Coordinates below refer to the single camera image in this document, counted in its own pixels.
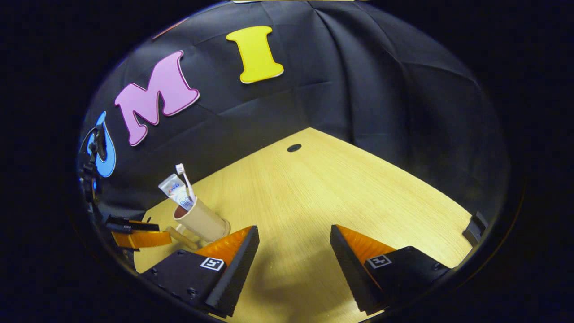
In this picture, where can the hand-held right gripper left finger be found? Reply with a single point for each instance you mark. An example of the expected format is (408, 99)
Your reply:
(235, 273)

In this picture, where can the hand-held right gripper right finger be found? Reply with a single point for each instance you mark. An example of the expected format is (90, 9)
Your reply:
(350, 273)

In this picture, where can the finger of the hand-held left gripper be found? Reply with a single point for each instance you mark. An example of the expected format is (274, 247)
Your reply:
(143, 239)
(130, 223)

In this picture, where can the white toothpaste tube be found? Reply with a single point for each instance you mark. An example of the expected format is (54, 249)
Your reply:
(177, 190)

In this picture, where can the beige cup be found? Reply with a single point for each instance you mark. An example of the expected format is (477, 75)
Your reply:
(204, 222)

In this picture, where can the white toothbrush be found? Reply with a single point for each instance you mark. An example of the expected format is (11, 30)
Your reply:
(186, 181)

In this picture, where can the wooden desktop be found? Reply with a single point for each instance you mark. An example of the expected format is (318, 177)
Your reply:
(336, 188)

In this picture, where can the small black block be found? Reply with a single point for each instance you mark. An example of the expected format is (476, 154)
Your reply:
(474, 229)

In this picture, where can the black backdrop cloth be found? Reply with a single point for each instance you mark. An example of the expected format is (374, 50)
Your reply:
(358, 89)

